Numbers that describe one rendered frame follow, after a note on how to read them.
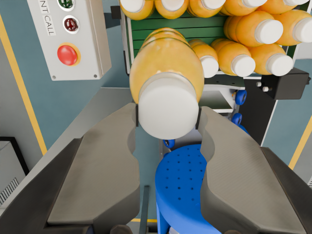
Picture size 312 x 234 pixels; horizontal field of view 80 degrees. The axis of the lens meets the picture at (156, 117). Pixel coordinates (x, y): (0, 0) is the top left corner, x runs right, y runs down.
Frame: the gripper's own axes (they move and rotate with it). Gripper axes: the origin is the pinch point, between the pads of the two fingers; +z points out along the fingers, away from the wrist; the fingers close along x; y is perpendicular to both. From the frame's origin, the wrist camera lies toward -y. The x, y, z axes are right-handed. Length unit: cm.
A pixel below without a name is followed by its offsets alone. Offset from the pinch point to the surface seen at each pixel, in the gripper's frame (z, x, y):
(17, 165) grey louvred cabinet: 116, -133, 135
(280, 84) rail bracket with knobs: 33.9, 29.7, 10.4
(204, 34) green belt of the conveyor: 44.8, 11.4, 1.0
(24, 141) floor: 131, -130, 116
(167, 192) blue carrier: 18.6, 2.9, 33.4
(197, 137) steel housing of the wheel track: 40, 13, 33
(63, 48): 23.9, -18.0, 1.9
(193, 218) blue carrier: 12.0, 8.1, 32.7
